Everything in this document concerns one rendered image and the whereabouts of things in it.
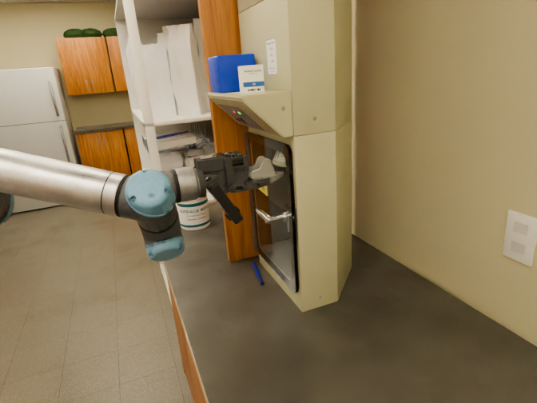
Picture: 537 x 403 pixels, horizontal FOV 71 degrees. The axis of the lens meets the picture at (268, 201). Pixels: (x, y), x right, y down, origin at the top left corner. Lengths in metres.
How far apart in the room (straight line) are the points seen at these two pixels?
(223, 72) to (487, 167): 0.68
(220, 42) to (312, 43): 0.38
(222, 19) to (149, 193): 0.69
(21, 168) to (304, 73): 0.57
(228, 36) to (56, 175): 0.69
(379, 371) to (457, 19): 0.83
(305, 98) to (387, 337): 0.59
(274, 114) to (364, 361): 0.57
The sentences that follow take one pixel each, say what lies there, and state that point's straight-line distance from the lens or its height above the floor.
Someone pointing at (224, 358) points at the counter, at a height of 0.94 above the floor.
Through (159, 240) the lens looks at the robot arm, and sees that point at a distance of 0.75.
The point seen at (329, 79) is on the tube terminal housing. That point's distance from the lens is 0.90.
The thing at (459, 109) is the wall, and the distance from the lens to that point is 1.08.
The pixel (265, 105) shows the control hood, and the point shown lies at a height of 1.49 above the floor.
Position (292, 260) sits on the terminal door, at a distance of 0.98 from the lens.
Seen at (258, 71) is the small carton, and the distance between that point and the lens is 0.90.
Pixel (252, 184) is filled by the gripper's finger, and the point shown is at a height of 1.32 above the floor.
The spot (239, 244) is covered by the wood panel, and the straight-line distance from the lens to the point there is 1.31.
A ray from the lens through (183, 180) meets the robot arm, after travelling 0.82.
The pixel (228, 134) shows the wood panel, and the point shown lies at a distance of 1.20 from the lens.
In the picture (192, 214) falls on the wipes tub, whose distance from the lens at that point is 1.61.
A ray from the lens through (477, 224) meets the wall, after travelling 1.09.
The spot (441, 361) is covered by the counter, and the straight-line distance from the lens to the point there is 0.96.
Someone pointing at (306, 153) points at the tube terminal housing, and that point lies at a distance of 0.89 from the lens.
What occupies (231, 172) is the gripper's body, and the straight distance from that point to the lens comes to 0.84.
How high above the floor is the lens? 1.55
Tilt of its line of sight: 19 degrees down
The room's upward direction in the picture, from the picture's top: 4 degrees counter-clockwise
